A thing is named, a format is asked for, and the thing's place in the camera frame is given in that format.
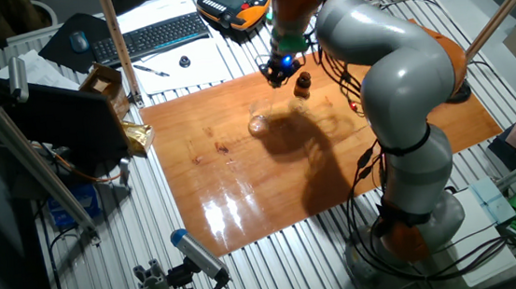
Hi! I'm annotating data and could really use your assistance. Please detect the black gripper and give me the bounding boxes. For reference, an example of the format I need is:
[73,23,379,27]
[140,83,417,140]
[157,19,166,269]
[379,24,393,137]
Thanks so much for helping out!
[257,50,304,92]

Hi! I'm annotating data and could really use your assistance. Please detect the amber glass bottle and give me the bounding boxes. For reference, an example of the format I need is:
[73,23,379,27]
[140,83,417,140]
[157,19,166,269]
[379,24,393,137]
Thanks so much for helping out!
[291,70,314,101]

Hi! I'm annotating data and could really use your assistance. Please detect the clear glass beaker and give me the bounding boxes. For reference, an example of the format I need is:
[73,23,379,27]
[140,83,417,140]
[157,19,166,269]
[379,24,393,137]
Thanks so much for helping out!
[286,94,311,119]
[244,96,278,140]

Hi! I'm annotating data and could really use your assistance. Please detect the white paper sheet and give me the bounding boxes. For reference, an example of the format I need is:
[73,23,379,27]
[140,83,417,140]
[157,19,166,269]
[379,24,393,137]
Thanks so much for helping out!
[130,34,234,97]

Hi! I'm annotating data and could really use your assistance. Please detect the black and orange teach pendant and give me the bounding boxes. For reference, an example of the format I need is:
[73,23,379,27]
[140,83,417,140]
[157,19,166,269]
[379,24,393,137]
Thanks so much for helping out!
[195,0,274,35]

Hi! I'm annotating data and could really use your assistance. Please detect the brown wooden board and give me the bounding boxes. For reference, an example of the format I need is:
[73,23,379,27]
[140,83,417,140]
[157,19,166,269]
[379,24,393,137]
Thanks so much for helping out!
[133,11,513,263]

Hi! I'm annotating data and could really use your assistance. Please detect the black pen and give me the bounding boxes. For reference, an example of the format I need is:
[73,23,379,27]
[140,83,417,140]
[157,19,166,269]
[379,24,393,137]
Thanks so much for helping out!
[132,61,172,80]

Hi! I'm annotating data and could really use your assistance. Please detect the black computer keyboard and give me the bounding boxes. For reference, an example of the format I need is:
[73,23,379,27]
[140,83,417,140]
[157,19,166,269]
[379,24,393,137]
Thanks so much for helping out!
[88,10,213,69]

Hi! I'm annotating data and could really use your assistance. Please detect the white paper stack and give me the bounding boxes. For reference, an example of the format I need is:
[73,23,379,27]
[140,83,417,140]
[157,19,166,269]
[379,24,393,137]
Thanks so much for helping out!
[113,0,200,35]

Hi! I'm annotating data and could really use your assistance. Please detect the gold foil bag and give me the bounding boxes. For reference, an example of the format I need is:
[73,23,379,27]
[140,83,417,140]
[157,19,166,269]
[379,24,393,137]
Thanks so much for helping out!
[120,118,158,160]

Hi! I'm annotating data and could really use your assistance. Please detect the small brown cardboard box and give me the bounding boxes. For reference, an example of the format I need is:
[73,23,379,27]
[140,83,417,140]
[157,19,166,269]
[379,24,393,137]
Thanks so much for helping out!
[76,61,131,123]

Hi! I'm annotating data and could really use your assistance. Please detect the black metal screw clamp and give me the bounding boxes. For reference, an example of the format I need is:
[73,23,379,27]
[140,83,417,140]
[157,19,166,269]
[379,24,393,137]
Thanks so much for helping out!
[443,79,473,104]

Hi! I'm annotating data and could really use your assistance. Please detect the blue computer mouse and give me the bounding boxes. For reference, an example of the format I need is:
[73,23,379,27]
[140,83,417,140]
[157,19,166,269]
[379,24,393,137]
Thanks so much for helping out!
[68,29,91,55]

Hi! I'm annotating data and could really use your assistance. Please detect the black laptop screen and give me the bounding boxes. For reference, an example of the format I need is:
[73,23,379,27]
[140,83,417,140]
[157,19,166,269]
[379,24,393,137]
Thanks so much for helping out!
[0,64,132,180]

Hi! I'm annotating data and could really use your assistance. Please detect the black mouse pad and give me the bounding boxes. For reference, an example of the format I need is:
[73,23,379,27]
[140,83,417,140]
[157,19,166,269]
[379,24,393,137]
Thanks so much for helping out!
[35,9,115,78]

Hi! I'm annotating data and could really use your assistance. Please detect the dark blue box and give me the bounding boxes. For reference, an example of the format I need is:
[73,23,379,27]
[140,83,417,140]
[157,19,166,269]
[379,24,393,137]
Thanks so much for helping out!
[485,124,516,174]

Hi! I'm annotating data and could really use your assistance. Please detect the blue plastic packet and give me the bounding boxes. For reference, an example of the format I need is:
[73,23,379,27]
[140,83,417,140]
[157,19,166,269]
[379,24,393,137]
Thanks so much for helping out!
[46,182,103,229]

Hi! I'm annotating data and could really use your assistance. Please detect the crumpled white papers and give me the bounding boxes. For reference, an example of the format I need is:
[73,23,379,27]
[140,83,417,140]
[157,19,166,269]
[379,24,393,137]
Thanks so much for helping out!
[0,46,81,98]

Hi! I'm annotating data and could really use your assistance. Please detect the light blue box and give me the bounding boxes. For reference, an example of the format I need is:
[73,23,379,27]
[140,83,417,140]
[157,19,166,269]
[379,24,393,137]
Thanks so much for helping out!
[467,173,516,227]

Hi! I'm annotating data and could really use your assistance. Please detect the white rimmed basket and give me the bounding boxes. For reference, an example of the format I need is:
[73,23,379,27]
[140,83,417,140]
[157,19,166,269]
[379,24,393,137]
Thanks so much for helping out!
[0,0,62,56]

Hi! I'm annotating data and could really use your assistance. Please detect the slanted aluminium profile bar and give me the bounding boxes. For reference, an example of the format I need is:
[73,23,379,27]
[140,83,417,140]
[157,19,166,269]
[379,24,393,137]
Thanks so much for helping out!
[0,56,102,254]

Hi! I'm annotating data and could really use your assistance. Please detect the tan upright frame post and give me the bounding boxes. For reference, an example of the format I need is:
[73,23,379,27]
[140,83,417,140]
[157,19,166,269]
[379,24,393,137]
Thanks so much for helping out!
[97,0,145,111]

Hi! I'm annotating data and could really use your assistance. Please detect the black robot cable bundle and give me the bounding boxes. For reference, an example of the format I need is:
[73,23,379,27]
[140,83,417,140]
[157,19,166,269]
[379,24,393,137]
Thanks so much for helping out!
[309,25,514,289]

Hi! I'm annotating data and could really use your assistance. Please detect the silver camera with blue end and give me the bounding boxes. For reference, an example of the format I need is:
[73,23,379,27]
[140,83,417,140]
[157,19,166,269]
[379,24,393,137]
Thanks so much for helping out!
[169,224,231,287]

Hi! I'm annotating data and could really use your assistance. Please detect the orange cable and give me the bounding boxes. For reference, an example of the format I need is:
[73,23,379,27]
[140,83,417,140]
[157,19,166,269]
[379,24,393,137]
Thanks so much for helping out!
[35,135,124,190]

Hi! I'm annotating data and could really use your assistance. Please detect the silver depth camera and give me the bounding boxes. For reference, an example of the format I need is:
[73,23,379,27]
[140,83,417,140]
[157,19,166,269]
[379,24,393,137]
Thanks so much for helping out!
[6,54,31,104]

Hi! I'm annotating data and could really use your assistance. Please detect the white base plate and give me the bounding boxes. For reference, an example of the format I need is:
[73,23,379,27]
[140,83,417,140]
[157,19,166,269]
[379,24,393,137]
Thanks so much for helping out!
[444,186,516,288]

